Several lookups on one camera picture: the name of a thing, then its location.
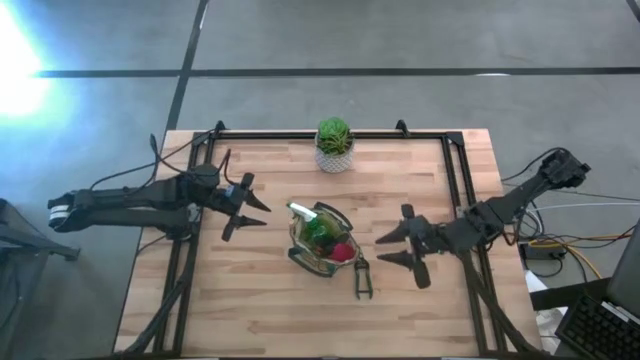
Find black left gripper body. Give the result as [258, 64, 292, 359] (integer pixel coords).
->
[207, 173, 255, 243]

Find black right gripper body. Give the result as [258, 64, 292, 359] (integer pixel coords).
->
[401, 203, 456, 290]

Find black pruning shears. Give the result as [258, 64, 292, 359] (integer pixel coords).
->
[353, 257, 375, 301]

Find green spray bottle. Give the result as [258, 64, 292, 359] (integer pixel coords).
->
[286, 201, 346, 254]

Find beige green gardening bag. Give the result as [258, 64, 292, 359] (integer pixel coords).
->
[287, 201, 364, 279]

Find succulent in white pot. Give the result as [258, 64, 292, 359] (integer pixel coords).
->
[313, 115, 356, 175]

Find black power box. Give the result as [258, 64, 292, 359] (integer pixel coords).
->
[519, 241, 569, 264]

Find white plastic sheet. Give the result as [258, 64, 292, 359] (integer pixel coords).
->
[524, 269, 569, 354]

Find black desk bar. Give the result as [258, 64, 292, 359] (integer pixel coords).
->
[529, 277, 614, 312]

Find black laptop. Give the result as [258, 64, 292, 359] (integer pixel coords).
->
[554, 219, 640, 360]

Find black floor stand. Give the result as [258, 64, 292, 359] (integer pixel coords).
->
[0, 197, 82, 360]

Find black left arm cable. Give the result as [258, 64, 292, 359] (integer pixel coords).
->
[89, 130, 232, 192]

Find black aluminium table frame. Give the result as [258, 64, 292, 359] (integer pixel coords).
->
[114, 127, 551, 360]

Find yellow cable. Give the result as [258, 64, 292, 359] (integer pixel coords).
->
[528, 233, 640, 280]

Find thin black cable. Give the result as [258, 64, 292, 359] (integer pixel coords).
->
[564, 188, 640, 202]

